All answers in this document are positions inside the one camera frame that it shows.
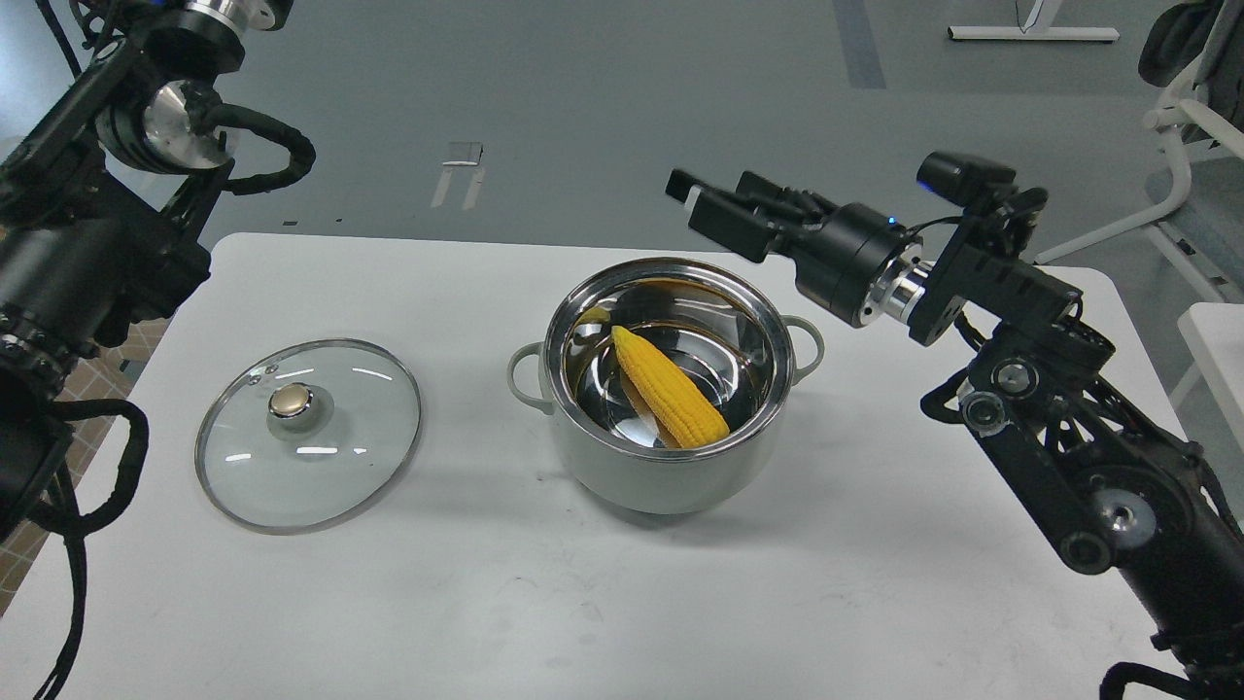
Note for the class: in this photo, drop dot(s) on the white metal cooking pot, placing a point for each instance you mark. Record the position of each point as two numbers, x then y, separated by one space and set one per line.
728 339

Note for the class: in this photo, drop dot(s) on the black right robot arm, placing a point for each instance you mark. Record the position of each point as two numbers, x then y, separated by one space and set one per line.
1106 486

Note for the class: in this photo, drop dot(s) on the white desk frame foot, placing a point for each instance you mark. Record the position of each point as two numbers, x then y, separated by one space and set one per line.
1037 26

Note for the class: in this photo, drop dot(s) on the glass pot lid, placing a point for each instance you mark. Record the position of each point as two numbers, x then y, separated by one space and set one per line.
309 436

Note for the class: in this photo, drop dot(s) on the white side table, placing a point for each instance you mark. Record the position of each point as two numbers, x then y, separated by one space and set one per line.
1213 332

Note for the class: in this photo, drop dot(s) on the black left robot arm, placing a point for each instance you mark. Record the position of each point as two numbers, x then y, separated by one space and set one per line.
103 205

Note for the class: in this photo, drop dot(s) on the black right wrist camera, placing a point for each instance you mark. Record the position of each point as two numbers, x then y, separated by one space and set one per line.
961 178

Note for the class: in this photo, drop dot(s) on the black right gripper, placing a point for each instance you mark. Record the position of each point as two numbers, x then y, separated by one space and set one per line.
845 257

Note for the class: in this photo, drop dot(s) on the yellow corn cob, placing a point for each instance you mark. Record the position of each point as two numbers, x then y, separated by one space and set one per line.
686 414

